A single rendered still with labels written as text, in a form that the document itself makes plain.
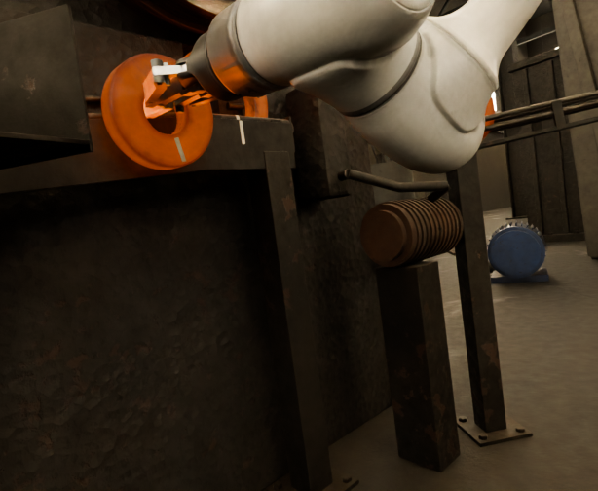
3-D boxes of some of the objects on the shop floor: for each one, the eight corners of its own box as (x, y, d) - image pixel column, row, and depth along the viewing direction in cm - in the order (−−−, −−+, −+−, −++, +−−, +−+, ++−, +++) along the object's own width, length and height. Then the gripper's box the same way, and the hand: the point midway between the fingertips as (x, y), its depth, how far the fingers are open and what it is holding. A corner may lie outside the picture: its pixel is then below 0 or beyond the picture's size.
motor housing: (383, 462, 90) (351, 207, 87) (437, 419, 104) (411, 199, 101) (440, 484, 80) (405, 198, 77) (492, 434, 95) (465, 191, 92)
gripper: (189, 88, 41) (104, 134, 59) (289, 98, 50) (189, 135, 68) (178, 6, 41) (95, 78, 58) (282, 31, 49) (183, 87, 67)
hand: (157, 103), depth 60 cm, fingers closed
